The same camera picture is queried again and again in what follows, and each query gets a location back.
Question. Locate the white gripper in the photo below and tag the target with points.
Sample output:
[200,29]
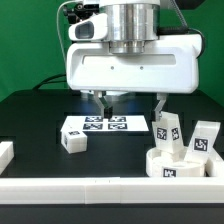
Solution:
[166,65]

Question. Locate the white round stool seat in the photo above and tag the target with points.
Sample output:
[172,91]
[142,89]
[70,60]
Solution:
[162,166]

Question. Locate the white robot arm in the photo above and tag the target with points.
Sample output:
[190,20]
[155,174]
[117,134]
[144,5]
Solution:
[122,48]

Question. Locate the white sheet with tags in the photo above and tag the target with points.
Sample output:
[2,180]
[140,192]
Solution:
[97,123]

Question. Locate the white left fence block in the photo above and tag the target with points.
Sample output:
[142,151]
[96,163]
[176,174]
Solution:
[6,154]

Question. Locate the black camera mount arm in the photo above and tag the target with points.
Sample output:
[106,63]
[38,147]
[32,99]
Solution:
[80,12]

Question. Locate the white front fence rail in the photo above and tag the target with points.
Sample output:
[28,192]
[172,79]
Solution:
[111,190]

